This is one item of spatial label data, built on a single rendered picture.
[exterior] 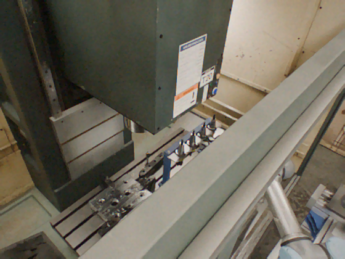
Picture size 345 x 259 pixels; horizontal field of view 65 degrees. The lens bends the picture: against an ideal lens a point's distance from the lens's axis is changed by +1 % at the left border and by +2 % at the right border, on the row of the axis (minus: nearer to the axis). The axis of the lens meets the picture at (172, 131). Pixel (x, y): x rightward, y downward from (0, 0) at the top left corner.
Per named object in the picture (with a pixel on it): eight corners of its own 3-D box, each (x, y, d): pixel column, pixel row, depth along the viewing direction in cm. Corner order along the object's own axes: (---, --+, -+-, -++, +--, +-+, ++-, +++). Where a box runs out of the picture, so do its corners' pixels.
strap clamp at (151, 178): (155, 187, 178) (156, 172, 168) (141, 200, 170) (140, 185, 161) (151, 185, 180) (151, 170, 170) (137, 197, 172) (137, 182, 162)
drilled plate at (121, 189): (151, 198, 167) (151, 193, 164) (114, 230, 150) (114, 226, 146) (126, 178, 178) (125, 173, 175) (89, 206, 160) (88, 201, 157)
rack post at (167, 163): (174, 188, 179) (177, 156, 160) (168, 193, 176) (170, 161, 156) (162, 180, 184) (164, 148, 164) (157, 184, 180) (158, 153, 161)
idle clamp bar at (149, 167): (165, 161, 197) (166, 154, 193) (142, 183, 181) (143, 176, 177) (160, 157, 199) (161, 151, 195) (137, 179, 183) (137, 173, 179)
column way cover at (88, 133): (126, 147, 206) (122, 89, 173) (71, 183, 177) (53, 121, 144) (122, 143, 208) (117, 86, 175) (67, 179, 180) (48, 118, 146)
